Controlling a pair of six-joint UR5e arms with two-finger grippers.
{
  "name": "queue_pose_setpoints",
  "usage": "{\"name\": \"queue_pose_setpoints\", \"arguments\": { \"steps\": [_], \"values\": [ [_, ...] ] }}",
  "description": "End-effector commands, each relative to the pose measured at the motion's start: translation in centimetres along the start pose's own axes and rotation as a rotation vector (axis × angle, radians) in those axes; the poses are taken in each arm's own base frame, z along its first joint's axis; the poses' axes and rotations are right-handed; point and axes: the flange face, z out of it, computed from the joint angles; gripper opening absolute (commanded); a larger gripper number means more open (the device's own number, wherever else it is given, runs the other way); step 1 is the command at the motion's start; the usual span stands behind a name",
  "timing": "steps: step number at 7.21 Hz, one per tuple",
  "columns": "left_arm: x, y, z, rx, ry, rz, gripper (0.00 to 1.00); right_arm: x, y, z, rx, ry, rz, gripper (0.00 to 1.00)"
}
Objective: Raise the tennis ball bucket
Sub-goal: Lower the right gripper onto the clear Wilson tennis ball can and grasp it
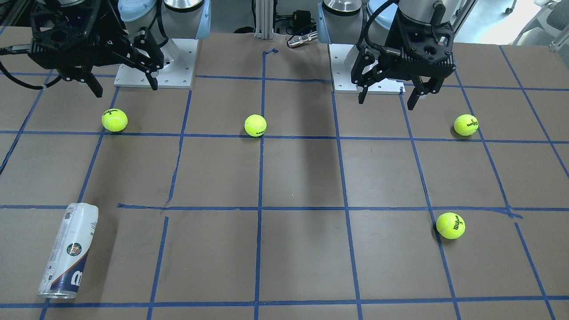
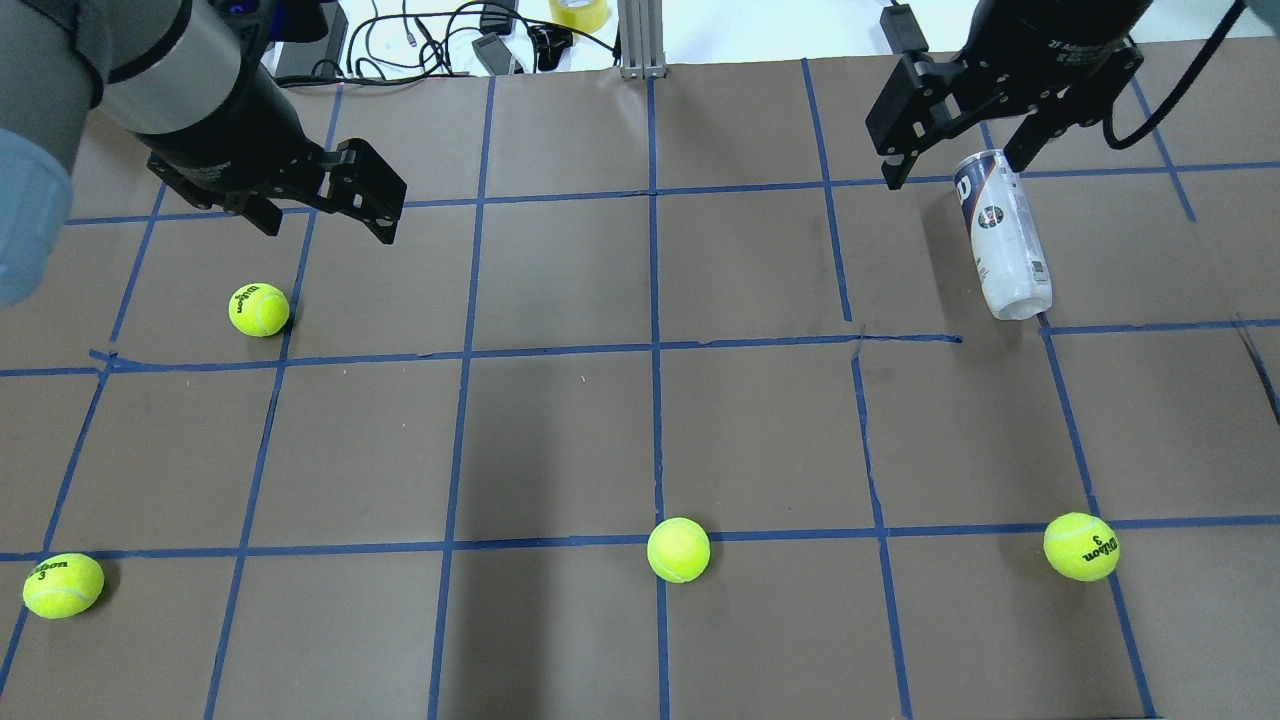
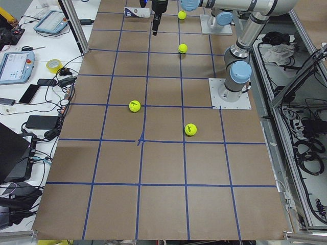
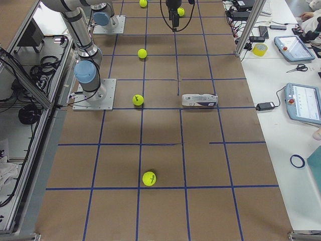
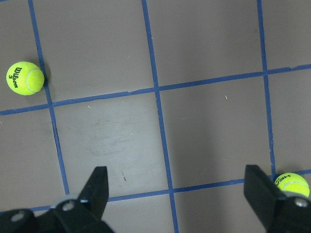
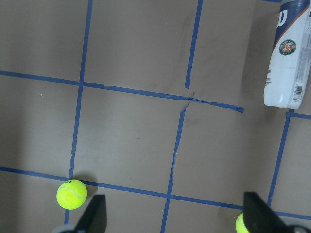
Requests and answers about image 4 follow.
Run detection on aluminium frame post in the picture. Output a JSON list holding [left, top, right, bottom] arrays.
[[235, 0, 266, 57]]

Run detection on clear tennis ball can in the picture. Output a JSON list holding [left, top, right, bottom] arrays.
[[182, 93, 218, 107]]

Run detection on teach pendant far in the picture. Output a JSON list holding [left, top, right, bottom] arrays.
[[274, 35, 315, 62]]

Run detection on black smartphone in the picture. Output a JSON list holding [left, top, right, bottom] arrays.
[[258, 26, 269, 39]]

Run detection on blue tape ring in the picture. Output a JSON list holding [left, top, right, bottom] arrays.
[[290, 155, 306, 169]]

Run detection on teach pendant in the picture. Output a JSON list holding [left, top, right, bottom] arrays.
[[284, 83, 320, 125], [274, 35, 315, 62]]

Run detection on black power adapter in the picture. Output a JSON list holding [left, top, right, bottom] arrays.
[[255, 102, 276, 111]]

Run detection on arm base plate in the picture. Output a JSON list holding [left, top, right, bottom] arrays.
[[72, 79, 116, 111], [92, 14, 126, 35]]

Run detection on yellow tape roll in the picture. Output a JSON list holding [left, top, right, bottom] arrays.
[[252, 43, 268, 57]]

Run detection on teal box corner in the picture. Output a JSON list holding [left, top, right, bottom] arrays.
[[307, 146, 320, 193]]

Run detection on tennis ball far left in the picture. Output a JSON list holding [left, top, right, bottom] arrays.
[[139, 0, 148, 8]]

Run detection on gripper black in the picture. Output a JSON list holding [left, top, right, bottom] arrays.
[[166, 0, 182, 28]]

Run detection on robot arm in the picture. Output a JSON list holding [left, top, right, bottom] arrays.
[[89, 1, 182, 32], [42, 1, 109, 101]]

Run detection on tennis ball far right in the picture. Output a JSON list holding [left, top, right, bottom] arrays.
[[142, 171, 156, 186]]

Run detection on teach pendant near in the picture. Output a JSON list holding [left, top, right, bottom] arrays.
[[284, 83, 320, 125]]

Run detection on scissors black handles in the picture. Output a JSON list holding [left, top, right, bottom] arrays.
[[287, 64, 308, 73]]

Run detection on tennis ball near gripper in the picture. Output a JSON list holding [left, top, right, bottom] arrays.
[[177, 7, 185, 17]]

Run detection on tennis ball near base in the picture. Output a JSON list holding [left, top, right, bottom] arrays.
[[132, 94, 144, 106]]

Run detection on tennis ball centre front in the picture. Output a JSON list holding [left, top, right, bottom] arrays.
[[137, 49, 147, 59]]

